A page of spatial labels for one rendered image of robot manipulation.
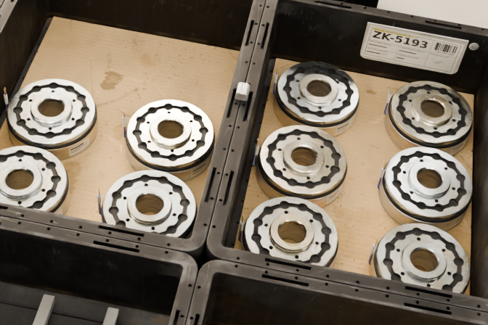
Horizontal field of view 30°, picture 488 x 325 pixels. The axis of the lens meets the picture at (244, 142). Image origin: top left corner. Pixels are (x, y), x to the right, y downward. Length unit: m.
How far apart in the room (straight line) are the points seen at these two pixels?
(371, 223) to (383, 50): 0.24
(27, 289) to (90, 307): 0.07
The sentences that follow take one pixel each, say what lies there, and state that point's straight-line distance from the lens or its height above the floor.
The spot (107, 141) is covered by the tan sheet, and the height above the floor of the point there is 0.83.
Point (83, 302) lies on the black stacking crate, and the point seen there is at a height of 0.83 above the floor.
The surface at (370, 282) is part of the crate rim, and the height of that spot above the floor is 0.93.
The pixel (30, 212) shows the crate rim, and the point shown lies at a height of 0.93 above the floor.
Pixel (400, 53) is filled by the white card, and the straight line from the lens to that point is 1.17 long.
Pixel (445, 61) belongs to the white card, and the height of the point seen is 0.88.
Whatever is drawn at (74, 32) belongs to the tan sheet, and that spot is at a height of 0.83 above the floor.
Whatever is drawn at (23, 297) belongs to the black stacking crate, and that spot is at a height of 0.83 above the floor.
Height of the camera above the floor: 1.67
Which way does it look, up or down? 50 degrees down
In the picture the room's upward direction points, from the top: 7 degrees clockwise
